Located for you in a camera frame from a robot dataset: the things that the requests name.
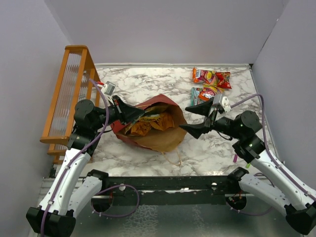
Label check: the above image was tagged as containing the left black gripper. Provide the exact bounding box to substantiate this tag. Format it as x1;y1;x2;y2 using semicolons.
92;95;145;131

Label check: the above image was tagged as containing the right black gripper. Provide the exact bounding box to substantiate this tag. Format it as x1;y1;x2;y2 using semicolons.
179;96;242;139

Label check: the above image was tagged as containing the green Fox's candy bag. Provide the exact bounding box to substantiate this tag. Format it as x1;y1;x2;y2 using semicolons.
191;87;204;106

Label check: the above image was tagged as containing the orange white snack packet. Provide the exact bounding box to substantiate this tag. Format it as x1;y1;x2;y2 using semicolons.
198;84;225;101

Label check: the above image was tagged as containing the red brown paper bag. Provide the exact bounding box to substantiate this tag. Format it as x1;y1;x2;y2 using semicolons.
111;94;187;160

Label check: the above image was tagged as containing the red snack packet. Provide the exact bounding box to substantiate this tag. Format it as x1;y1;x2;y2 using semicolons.
215;72;232;89

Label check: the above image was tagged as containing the colourful Fox's fruits bag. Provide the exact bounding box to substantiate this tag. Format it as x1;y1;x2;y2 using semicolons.
193;67;219;85

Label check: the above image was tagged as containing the gold crispy snack bag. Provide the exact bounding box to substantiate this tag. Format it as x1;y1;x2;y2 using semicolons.
139;103;169;122

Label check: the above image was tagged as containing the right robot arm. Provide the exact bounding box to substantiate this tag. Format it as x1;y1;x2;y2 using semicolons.
180;94;316;235

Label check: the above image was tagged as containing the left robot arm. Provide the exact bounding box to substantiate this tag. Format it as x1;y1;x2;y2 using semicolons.
26;96;145;237

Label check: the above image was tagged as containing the orange crumpled chips bag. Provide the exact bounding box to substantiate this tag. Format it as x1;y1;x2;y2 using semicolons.
124;112;174;136

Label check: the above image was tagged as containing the wooden rack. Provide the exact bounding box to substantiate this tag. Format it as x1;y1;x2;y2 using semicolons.
40;45;100;164

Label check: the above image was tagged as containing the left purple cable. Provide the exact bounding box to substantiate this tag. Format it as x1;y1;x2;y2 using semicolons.
39;78;140;237

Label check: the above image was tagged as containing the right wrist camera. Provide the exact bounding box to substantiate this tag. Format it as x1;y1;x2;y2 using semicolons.
209;94;231;115

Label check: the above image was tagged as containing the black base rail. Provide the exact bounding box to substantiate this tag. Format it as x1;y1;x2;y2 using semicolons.
87;169;247;211

